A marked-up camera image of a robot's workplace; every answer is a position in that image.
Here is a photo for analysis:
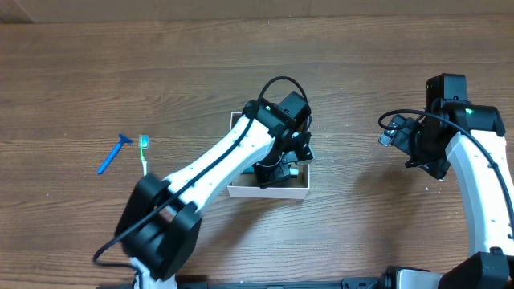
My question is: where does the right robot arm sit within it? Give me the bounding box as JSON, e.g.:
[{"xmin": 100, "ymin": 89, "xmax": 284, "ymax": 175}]
[{"xmin": 374, "ymin": 73, "xmax": 513, "ymax": 288}]

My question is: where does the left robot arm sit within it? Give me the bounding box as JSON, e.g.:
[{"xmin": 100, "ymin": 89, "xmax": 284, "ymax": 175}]
[{"xmin": 115, "ymin": 92, "xmax": 314, "ymax": 288}]

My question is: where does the white cardboard box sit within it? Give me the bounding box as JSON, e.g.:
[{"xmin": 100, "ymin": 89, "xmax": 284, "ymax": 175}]
[{"xmin": 226, "ymin": 120, "xmax": 310, "ymax": 200}]

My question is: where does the green white toothbrush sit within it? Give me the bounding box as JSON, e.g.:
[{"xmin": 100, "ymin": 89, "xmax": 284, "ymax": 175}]
[{"xmin": 139, "ymin": 135, "xmax": 149, "ymax": 176}]

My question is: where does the blue razor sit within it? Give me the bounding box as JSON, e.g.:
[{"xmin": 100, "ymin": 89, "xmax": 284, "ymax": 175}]
[{"xmin": 96, "ymin": 134, "xmax": 133, "ymax": 175}]

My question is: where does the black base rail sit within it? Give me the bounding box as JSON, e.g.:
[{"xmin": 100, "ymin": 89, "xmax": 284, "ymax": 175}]
[{"xmin": 177, "ymin": 277, "xmax": 382, "ymax": 289}]

